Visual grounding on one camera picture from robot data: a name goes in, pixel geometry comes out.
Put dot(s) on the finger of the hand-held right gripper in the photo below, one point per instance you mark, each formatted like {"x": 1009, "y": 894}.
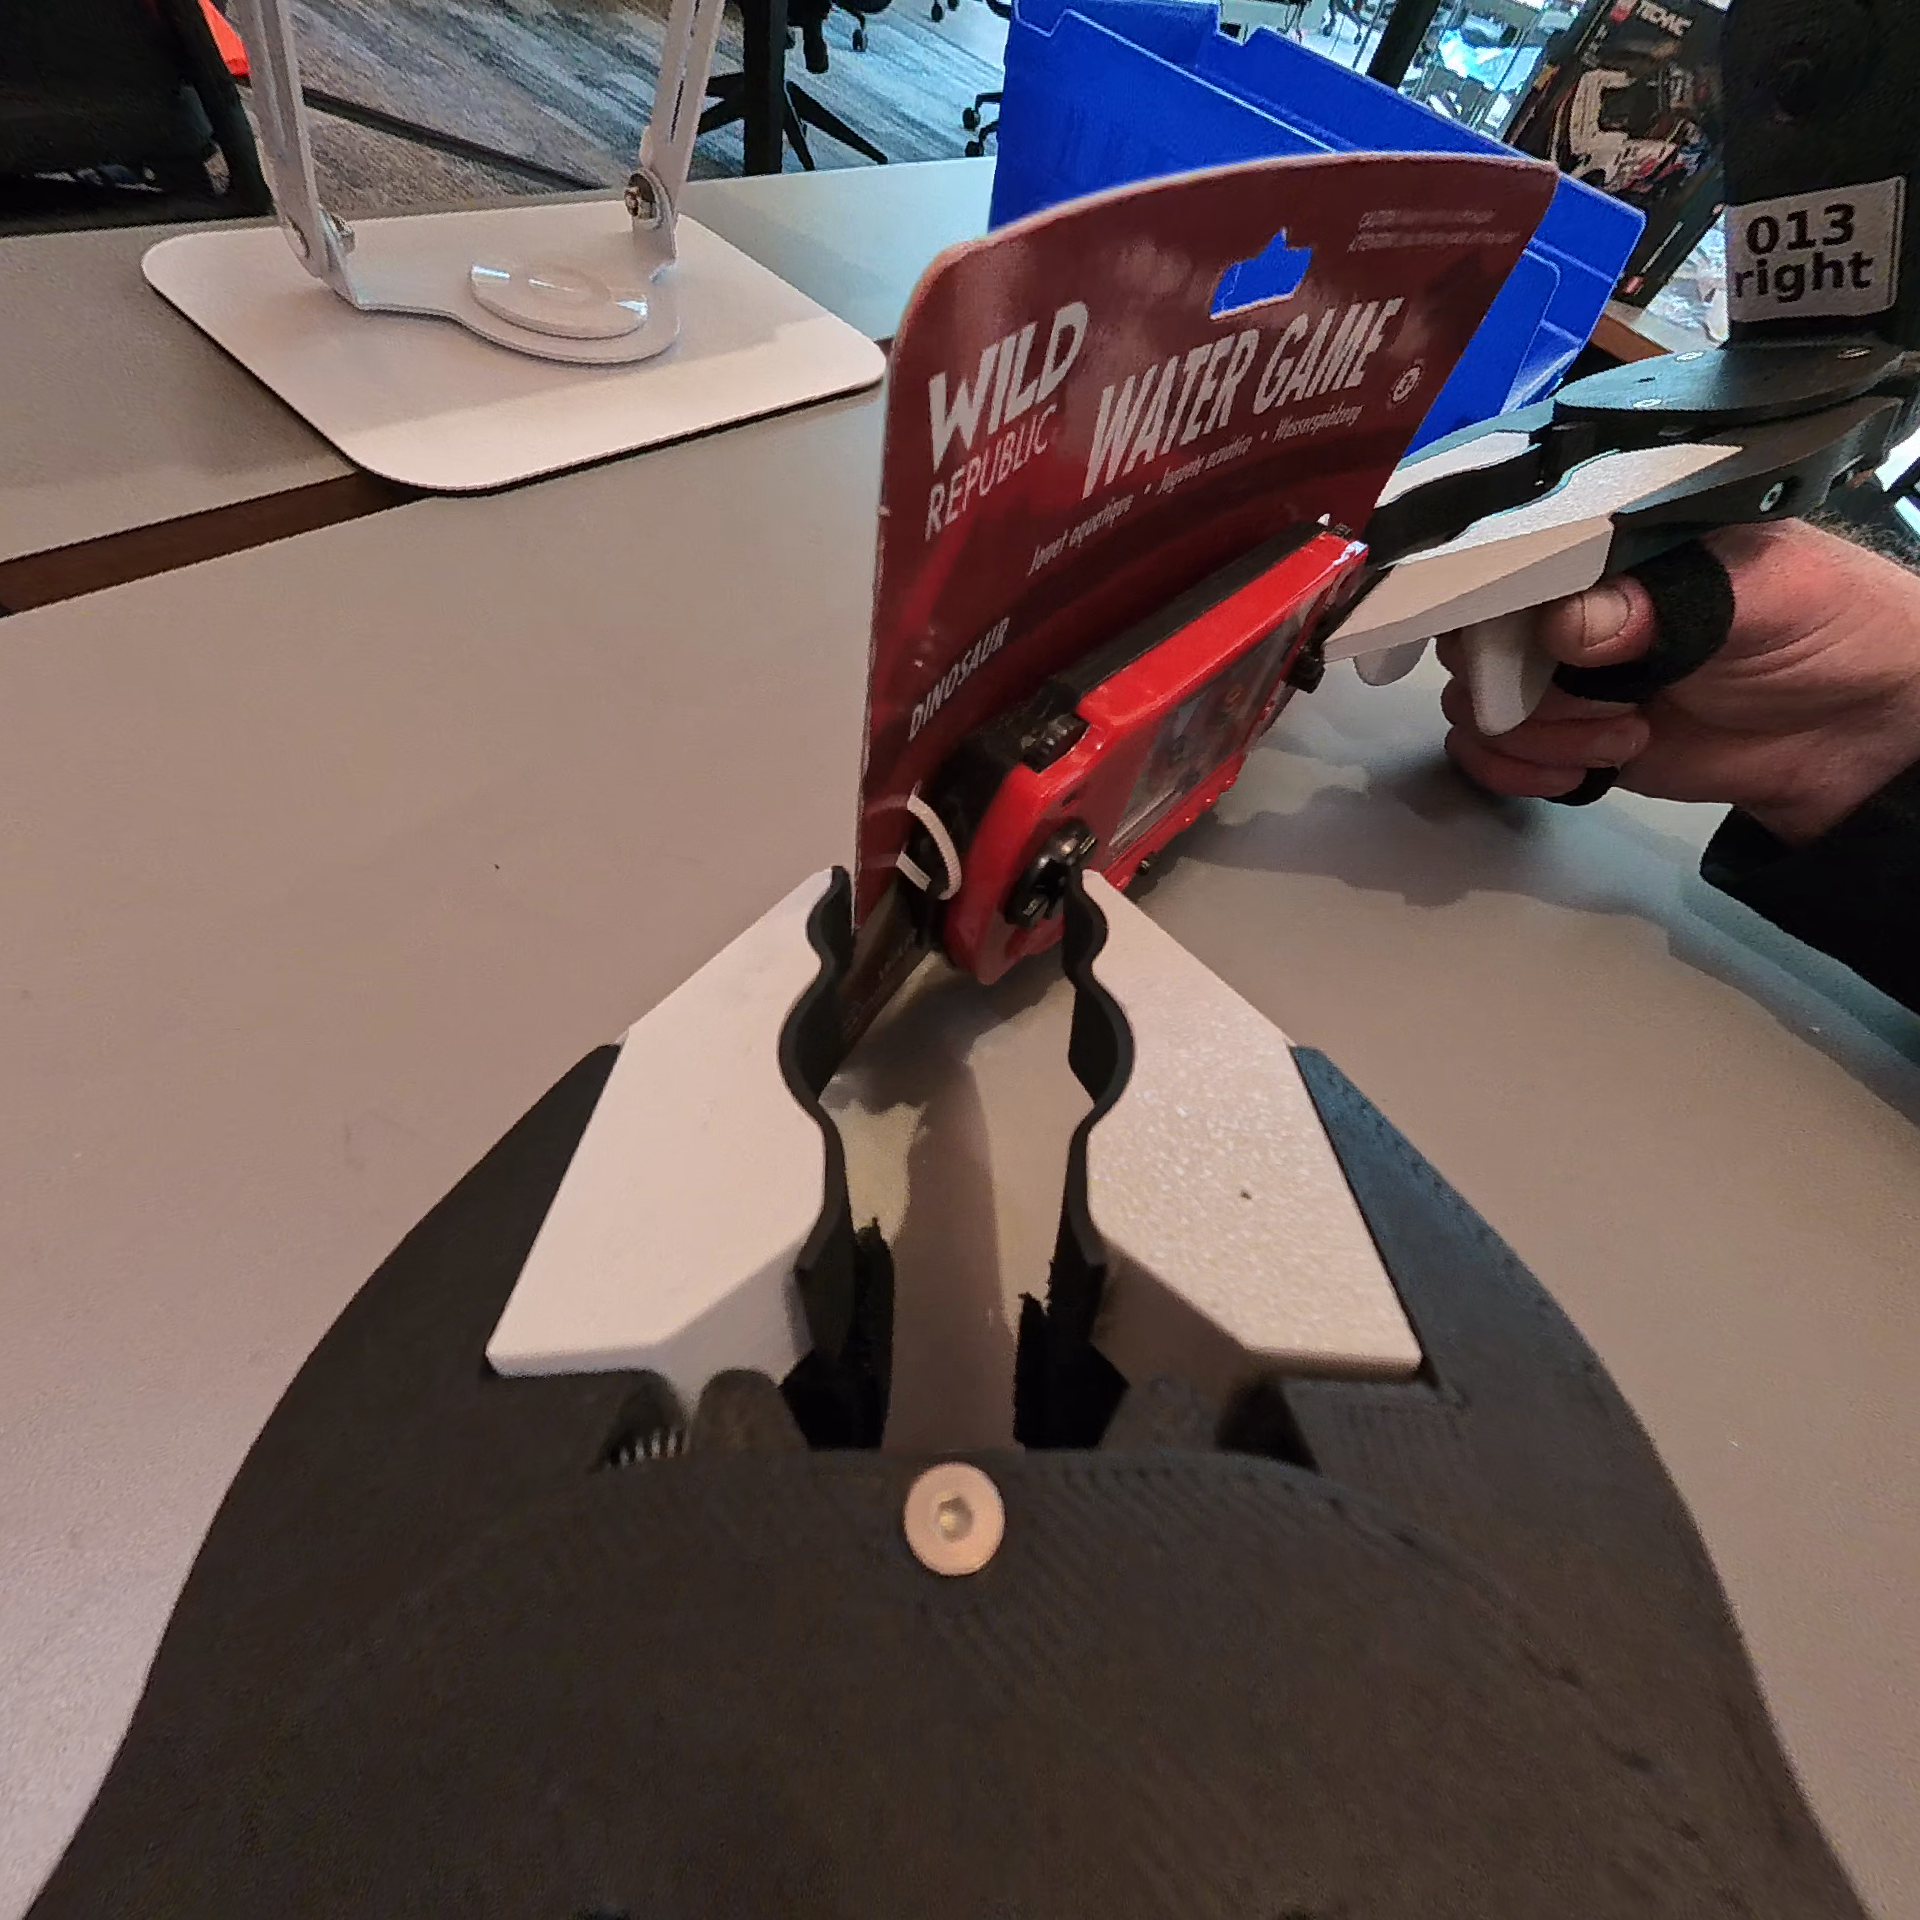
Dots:
{"x": 1500, "y": 578}
{"x": 1479, "y": 456}

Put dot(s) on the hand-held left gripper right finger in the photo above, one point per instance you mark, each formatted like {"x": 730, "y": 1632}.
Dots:
{"x": 1238, "y": 1201}

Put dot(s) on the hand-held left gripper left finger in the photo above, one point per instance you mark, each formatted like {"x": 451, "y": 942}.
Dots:
{"x": 675, "y": 1216}

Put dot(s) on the red handheld toy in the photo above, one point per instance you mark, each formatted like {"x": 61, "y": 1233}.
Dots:
{"x": 1140, "y": 436}

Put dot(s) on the person's right hand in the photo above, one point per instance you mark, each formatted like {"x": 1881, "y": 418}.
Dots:
{"x": 1830, "y": 673}

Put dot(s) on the toy car box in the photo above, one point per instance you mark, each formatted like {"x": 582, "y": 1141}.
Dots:
{"x": 1619, "y": 122}

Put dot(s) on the wooden table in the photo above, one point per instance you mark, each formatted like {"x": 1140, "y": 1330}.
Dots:
{"x": 1652, "y": 330}

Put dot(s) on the blue plastic bin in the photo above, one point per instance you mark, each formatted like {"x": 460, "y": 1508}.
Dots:
{"x": 1124, "y": 106}
{"x": 1600, "y": 256}

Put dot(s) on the black office chair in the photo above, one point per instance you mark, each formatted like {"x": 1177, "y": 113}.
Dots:
{"x": 782, "y": 89}

